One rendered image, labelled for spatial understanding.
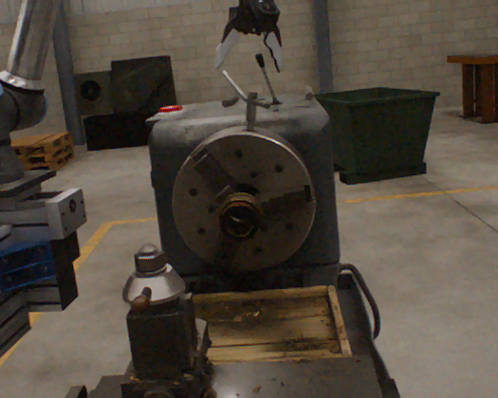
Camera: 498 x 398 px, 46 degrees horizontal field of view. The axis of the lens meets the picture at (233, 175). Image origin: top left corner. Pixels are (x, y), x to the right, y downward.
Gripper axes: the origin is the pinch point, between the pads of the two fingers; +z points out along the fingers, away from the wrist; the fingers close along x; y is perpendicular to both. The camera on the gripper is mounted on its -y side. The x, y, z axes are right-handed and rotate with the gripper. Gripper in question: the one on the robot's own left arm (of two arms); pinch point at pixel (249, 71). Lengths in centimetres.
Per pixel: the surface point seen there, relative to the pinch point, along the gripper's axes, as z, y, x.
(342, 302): 77, 39, -53
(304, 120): 10.9, 3.3, -16.1
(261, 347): 47, -35, 6
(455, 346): 121, 74, -135
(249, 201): 24.4, -19.0, 4.6
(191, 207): 29.9, -3.6, 12.4
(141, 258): 21, -57, 32
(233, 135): 13.2, -6.5, 4.7
